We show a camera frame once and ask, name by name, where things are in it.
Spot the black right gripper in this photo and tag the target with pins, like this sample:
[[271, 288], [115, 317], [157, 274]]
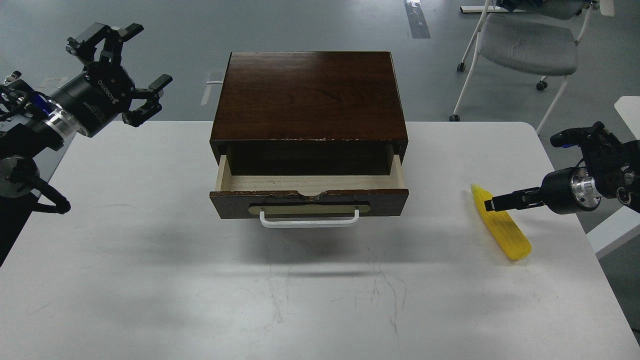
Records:
[[566, 191]]

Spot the grey white office chair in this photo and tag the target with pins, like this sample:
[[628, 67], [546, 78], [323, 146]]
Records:
[[533, 48]]

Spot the dark wooden drawer cabinet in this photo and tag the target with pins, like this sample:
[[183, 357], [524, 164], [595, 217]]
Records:
[[309, 113]]

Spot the wooden drawer with white handle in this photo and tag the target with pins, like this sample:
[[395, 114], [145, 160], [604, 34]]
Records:
[[309, 201]]

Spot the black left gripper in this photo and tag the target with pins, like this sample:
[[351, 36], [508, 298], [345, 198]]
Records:
[[104, 89]]

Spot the yellow corn cob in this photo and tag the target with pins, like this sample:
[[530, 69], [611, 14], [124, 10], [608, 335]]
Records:
[[509, 237]]

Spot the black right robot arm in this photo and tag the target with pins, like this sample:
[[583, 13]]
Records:
[[610, 170]]

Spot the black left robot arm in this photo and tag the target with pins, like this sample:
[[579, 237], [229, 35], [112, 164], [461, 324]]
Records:
[[48, 126]]

